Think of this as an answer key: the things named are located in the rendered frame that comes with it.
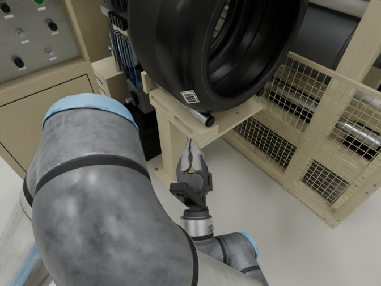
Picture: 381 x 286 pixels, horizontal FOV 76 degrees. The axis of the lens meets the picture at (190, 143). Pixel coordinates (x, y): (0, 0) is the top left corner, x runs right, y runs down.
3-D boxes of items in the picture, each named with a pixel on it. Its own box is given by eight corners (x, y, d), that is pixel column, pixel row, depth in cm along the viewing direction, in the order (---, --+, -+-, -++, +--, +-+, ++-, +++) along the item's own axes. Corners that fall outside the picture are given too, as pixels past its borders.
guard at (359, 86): (215, 125, 173) (225, 24, 121) (217, 123, 174) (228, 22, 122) (334, 218, 127) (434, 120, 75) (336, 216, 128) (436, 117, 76)
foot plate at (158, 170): (151, 169, 184) (150, 168, 182) (178, 152, 195) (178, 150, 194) (172, 194, 170) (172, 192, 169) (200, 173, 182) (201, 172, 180)
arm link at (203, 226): (174, 235, 65) (209, 237, 62) (174, 216, 66) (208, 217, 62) (188, 227, 74) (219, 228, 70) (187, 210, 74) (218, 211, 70)
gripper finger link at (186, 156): (187, 141, 75) (189, 171, 74) (179, 139, 69) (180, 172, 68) (197, 140, 74) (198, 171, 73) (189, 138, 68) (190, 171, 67)
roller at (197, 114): (150, 81, 105) (156, 72, 104) (156, 85, 109) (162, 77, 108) (204, 126, 87) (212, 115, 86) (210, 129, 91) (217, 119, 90)
